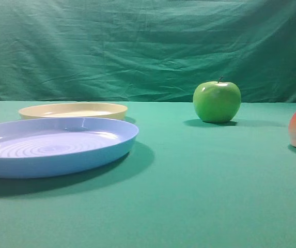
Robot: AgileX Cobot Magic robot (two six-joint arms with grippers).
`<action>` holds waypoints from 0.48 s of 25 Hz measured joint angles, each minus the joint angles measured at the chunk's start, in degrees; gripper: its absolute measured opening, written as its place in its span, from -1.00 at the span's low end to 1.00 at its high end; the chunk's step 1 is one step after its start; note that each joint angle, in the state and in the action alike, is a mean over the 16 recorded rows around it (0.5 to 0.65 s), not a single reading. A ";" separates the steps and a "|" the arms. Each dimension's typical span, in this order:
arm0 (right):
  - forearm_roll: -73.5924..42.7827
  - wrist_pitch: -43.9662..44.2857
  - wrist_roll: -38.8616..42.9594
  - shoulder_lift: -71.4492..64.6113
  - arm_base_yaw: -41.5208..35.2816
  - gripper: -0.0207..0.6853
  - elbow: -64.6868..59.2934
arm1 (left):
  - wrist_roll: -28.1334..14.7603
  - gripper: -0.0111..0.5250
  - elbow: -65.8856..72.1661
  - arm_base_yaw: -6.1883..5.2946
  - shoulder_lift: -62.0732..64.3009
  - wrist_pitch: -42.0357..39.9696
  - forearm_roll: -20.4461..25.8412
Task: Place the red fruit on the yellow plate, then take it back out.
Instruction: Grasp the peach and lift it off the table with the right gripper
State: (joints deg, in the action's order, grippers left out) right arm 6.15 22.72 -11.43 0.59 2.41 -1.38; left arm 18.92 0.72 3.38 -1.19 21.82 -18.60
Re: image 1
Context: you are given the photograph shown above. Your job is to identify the yellow plastic plate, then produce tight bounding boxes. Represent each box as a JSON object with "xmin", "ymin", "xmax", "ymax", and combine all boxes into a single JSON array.
[{"xmin": 18, "ymin": 102, "xmax": 128, "ymax": 120}]

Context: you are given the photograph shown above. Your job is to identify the blue plastic plate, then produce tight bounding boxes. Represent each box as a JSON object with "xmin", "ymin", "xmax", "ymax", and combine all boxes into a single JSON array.
[{"xmin": 0, "ymin": 117, "xmax": 139, "ymax": 179}]

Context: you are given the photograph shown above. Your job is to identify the green table cloth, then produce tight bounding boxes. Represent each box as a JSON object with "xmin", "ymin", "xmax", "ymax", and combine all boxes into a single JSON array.
[{"xmin": 0, "ymin": 102, "xmax": 296, "ymax": 247}]

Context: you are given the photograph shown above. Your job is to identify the green apple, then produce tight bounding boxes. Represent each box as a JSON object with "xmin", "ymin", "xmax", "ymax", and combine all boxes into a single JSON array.
[{"xmin": 193, "ymin": 78, "xmax": 241, "ymax": 123}]

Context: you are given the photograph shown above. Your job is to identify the green backdrop cloth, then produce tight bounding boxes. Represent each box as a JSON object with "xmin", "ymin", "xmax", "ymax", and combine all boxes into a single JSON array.
[{"xmin": 0, "ymin": 1, "xmax": 296, "ymax": 102}]

